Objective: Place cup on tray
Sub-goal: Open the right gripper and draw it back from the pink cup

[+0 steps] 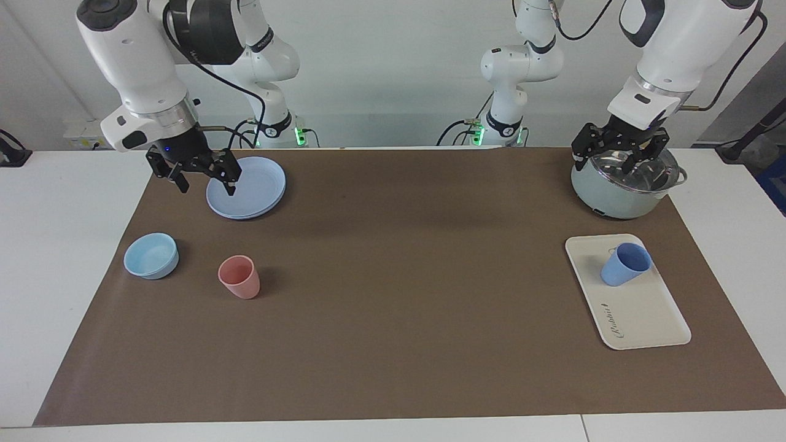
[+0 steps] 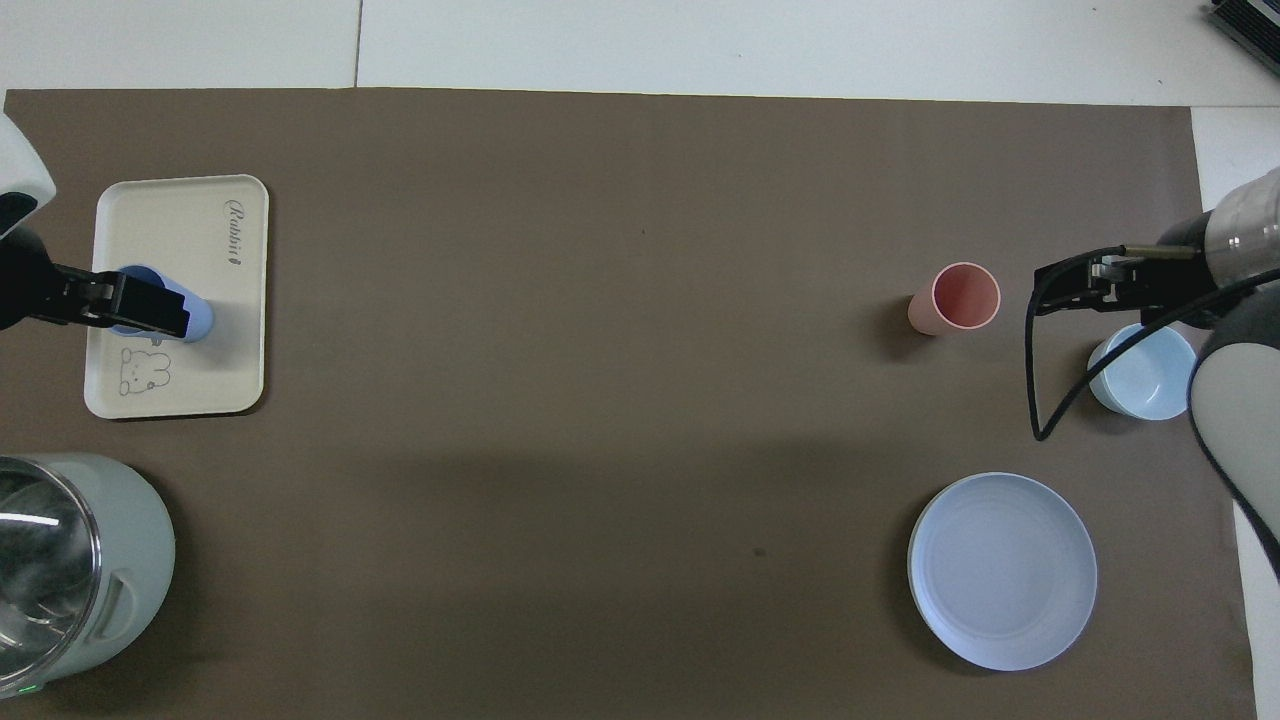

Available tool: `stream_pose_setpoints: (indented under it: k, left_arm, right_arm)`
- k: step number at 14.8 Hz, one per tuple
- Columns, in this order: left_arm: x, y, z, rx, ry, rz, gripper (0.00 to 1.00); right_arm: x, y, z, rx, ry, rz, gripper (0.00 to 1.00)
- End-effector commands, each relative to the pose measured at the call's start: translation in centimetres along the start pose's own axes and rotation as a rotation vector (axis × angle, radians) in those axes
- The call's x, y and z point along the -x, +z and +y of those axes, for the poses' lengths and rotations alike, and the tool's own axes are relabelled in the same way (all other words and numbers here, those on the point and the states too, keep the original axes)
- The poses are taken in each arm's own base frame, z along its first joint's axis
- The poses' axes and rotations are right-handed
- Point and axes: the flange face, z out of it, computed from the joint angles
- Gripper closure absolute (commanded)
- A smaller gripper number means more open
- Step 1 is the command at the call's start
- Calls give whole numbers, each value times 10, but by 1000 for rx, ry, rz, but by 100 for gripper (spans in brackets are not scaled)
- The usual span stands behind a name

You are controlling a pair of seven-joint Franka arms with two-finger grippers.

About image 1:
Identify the cream rabbit print tray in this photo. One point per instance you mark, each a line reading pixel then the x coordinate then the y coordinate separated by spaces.
pixel 638 313

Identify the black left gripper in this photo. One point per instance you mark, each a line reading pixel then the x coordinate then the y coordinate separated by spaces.
pixel 623 140

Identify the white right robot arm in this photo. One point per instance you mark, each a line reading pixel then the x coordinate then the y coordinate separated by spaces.
pixel 129 55

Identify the periwinkle blue plate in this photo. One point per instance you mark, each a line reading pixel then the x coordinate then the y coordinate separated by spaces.
pixel 258 187

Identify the glass pot lid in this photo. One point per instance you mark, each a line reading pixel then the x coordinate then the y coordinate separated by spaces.
pixel 645 178

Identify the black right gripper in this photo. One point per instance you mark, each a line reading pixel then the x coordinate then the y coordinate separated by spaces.
pixel 181 147

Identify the brown table mat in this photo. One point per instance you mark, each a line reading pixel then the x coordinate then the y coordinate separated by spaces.
pixel 399 294

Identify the blue box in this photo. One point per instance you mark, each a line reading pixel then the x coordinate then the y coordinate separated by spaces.
pixel 775 184

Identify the black floor stand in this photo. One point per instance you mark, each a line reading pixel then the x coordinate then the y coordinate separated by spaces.
pixel 746 141

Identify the light blue bowl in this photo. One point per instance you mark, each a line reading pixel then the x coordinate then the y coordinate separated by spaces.
pixel 150 255

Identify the white wall power strip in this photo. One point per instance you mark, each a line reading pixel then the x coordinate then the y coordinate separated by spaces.
pixel 80 132

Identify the pink plastic cup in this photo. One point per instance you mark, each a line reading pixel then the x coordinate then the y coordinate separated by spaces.
pixel 239 279

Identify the pale green electric pot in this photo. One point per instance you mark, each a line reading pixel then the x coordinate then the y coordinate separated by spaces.
pixel 608 196

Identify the blue plastic cup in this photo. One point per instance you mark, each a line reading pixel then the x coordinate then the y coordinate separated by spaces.
pixel 626 264

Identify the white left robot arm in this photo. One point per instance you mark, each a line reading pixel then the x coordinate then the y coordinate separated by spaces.
pixel 675 49

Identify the black desk clamp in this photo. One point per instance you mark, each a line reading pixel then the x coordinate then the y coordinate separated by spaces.
pixel 12 153

